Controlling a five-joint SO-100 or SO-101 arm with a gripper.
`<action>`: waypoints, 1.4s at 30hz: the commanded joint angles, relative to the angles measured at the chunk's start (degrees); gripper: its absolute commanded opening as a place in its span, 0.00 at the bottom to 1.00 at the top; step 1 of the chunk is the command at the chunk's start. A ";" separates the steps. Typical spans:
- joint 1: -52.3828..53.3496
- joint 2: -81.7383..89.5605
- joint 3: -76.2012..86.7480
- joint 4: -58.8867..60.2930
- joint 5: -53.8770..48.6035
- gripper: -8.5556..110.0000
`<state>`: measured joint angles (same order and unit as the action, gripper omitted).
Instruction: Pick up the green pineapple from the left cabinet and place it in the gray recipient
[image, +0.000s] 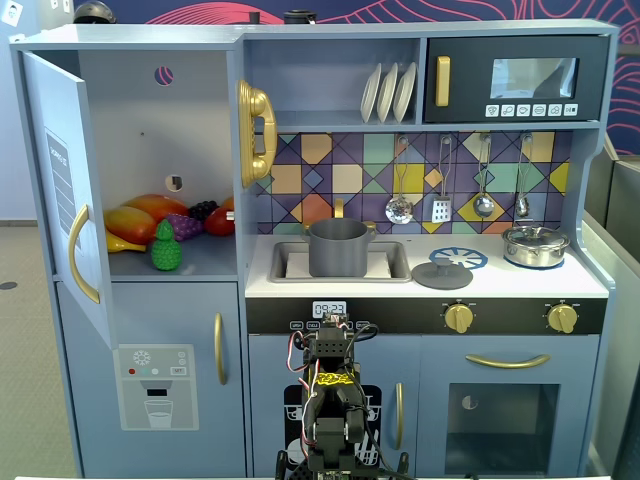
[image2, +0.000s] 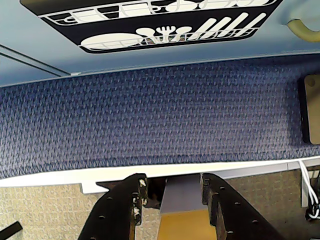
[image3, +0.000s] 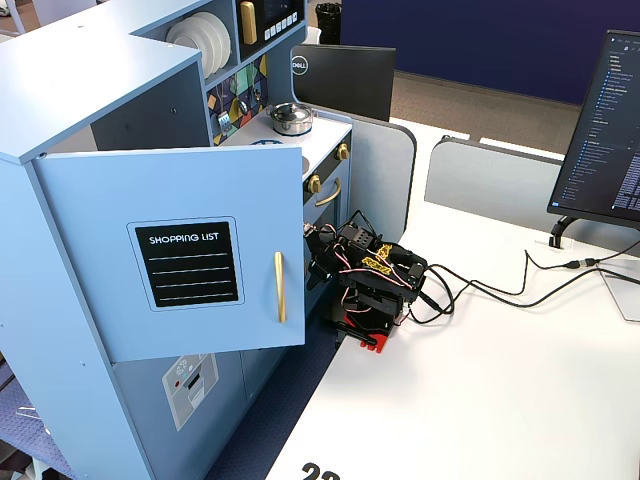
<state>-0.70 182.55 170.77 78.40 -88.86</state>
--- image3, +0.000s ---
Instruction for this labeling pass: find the red robot base mount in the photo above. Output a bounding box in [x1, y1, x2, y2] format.
[343, 314, 397, 355]

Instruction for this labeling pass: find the black cable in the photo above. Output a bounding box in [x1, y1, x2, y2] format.
[407, 267, 640, 325]
[424, 248, 640, 296]

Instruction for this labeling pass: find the gray flat pad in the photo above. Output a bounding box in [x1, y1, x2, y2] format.
[598, 268, 640, 323]

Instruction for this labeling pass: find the lit computer monitor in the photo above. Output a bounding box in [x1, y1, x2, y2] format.
[547, 29, 640, 227]

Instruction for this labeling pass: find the steel pot lid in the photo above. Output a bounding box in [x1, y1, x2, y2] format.
[265, 102, 315, 124]

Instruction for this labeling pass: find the blue wooden toy kitchen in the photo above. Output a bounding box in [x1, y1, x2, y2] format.
[0, 0, 354, 480]

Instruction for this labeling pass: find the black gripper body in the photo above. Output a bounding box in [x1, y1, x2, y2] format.
[312, 227, 354, 276]

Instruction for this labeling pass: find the black waste bin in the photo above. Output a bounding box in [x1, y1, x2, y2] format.
[315, 2, 343, 45]

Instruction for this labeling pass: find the steel slotted toy spatula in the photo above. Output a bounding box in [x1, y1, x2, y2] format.
[217, 89, 233, 133]

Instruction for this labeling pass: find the black toy microwave door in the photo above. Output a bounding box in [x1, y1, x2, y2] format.
[234, 0, 307, 61]

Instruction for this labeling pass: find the gold oven handle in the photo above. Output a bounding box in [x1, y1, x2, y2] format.
[314, 178, 344, 208]

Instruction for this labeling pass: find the white toy plate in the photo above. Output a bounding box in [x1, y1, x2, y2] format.
[166, 22, 206, 54]
[192, 11, 232, 81]
[177, 16, 221, 76]

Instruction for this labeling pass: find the steel toy pot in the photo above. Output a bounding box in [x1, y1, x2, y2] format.
[272, 117, 311, 136]

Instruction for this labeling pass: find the blue fridge door with dispenser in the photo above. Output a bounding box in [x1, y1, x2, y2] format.
[110, 349, 247, 480]

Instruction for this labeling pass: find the blue shopping list cabinet door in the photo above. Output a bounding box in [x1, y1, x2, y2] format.
[32, 144, 307, 364]

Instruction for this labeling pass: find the gold cabinet door handle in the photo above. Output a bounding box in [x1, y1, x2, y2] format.
[273, 251, 288, 324]

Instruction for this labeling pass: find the gold microwave handle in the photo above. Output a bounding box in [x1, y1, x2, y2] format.
[239, 0, 259, 46]

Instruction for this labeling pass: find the black Dell monitor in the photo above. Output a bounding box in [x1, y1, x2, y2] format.
[291, 43, 397, 124]

